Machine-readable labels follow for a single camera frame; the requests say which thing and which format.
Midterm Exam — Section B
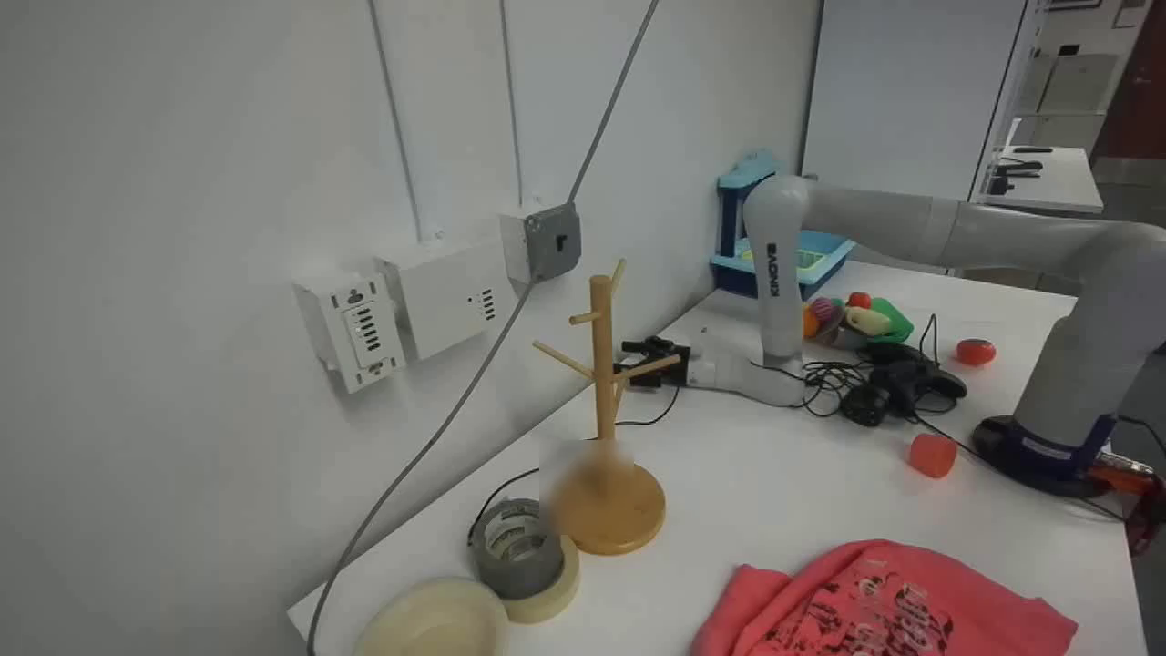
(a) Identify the wooden mug tree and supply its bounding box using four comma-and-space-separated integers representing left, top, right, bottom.
528, 255, 686, 557

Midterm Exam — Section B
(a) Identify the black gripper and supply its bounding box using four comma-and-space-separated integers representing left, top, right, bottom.
969, 411, 1120, 496

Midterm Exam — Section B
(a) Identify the green toy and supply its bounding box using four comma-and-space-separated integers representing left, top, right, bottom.
845, 291, 919, 353

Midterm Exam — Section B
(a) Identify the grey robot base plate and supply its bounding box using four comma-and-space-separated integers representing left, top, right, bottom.
687, 348, 807, 411

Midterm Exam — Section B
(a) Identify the cream tape roll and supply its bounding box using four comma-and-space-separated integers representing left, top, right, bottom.
497, 557, 584, 626

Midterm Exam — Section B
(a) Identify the grey hanging cable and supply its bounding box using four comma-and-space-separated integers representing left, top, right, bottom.
302, 0, 666, 656

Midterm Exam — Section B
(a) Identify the thin black table cable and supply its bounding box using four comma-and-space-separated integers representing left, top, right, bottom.
473, 384, 686, 528

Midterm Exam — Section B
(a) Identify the red block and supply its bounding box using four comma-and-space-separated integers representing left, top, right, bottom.
907, 432, 961, 480

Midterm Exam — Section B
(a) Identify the grey junction box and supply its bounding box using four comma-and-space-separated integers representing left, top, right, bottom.
496, 198, 586, 291

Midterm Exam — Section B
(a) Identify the cream bowl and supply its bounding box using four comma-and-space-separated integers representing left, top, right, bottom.
354, 575, 510, 656

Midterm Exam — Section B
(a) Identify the blue plastic tray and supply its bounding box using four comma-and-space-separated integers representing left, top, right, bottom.
705, 229, 859, 304

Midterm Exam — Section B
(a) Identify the white wall conduit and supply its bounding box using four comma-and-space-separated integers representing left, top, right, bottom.
496, 0, 528, 213
364, 0, 428, 249

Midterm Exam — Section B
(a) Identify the red round toy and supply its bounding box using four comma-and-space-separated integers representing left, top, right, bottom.
952, 334, 997, 371

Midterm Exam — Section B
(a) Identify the white plain electrical box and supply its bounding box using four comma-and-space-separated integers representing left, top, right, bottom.
373, 234, 522, 364

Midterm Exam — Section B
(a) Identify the black cable bundle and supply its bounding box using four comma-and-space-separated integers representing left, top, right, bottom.
799, 340, 972, 432

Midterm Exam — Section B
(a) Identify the white vented socket box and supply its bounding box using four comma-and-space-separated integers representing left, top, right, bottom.
286, 260, 411, 399

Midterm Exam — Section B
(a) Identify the purple orange toy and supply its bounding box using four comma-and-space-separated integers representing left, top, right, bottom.
799, 294, 850, 348

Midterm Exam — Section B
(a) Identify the white background desk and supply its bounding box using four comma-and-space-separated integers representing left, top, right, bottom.
969, 142, 1108, 220

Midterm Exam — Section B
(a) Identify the small black device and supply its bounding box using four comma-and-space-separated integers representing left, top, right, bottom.
614, 334, 699, 393

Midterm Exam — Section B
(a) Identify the orange printed cloth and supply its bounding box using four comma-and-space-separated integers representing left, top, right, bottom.
687, 537, 1083, 656

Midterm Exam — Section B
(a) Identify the blue plastic stand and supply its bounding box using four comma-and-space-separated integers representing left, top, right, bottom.
715, 147, 785, 262

